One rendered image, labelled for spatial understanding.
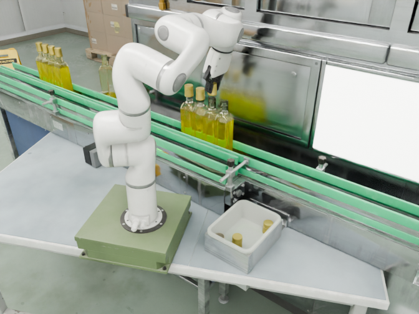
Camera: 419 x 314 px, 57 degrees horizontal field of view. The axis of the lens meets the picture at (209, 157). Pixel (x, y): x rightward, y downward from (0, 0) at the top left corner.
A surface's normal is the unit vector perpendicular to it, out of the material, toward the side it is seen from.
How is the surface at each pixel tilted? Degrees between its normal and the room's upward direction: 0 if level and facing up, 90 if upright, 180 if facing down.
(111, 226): 2
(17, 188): 0
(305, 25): 90
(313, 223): 90
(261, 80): 90
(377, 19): 90
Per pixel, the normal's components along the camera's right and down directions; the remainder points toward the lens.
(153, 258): -0.22, 0.50
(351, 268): 0.00, -0.86
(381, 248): -0.61, 0.41
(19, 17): 0.79, 0.32
